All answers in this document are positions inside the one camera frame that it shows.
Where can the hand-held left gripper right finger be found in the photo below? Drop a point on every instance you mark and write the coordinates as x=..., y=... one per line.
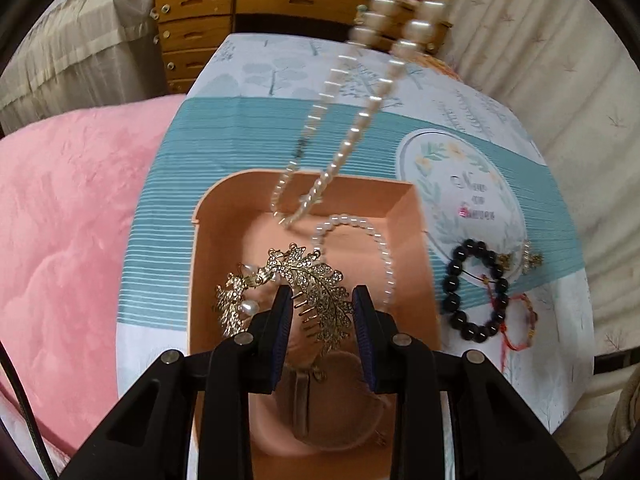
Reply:
x=362, y=330

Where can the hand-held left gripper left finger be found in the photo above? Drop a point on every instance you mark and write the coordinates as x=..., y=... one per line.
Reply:
x=282, y=330

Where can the gold rhinestone hair comb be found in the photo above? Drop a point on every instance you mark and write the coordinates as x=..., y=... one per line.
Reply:
x=320, y=285

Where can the pink jewelry box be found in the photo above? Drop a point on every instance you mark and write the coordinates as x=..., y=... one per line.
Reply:
x=235, y=240

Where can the tree print tablecloth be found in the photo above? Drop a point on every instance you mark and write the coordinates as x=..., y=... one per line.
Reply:
x=300, y=130

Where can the pink blanket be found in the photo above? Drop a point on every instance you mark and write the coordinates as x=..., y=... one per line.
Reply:
x=75, y=210

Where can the white printed pillow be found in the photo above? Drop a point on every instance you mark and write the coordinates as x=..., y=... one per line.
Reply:
x=20, y=435

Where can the cream leaf print curtain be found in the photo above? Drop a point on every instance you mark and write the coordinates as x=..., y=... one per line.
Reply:
x=550, y=85

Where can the wooden desk with drawers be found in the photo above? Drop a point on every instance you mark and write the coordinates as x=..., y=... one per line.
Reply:
x=200, y=10

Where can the white lace covered furniture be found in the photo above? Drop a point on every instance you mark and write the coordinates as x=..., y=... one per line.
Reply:
x=75, y=50

